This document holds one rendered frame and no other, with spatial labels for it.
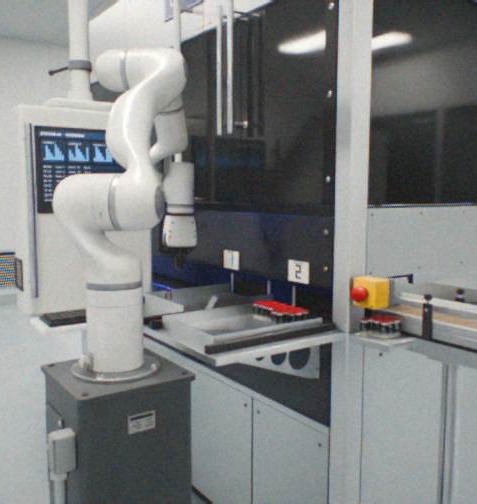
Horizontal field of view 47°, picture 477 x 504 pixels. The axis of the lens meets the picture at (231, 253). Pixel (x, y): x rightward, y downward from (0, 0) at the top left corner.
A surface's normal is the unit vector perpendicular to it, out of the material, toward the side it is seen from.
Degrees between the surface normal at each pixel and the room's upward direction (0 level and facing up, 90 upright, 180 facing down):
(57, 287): 90
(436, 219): 90
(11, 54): 90
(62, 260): 90
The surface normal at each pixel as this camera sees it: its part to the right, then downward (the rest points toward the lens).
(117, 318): 0.25, 0.11
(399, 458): 0.57, 0.09
